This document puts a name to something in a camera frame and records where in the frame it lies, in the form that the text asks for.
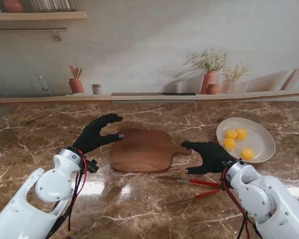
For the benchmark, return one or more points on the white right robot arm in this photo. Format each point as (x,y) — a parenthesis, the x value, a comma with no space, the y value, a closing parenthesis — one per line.
(254,189)

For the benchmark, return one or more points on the yellow corn chunk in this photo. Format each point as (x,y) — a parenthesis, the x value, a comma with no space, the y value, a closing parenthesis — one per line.
(229,144)
(242,134)
(231,134)
(247,154)

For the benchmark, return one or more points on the orange pot on shelf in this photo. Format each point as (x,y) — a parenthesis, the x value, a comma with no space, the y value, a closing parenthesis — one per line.
(13,6)

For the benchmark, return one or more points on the terracotta pot with wooden utensils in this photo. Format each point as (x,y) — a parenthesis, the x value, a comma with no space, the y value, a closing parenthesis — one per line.
(76,85)

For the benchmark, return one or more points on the grey white mug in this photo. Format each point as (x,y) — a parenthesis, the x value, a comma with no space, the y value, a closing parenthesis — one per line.
(96,89)

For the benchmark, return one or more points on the beige round plate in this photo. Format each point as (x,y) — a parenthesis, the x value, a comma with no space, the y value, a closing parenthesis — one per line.
(259,139)

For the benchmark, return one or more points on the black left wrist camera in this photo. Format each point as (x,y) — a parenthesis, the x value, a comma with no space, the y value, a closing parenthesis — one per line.
(92,166)

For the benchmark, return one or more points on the light wooden wall shelf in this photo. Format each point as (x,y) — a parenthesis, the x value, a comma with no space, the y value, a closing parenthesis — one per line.
(40,16)

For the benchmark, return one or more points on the brown wooden cutting board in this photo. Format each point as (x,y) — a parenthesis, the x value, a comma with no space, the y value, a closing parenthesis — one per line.
(142,152)

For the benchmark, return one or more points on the leaning wooden boards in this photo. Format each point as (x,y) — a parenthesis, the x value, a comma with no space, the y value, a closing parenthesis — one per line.
(295,79)

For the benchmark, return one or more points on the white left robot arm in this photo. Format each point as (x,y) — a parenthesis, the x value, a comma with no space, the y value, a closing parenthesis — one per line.
(52,186)

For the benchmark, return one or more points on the metal wall rail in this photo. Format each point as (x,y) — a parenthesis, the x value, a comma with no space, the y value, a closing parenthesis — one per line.
(27,29)

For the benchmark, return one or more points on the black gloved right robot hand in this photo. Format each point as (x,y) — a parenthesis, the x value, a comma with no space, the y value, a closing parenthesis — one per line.
(213,156)

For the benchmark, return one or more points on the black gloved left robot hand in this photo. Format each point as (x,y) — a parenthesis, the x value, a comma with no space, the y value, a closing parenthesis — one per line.
(89,138)

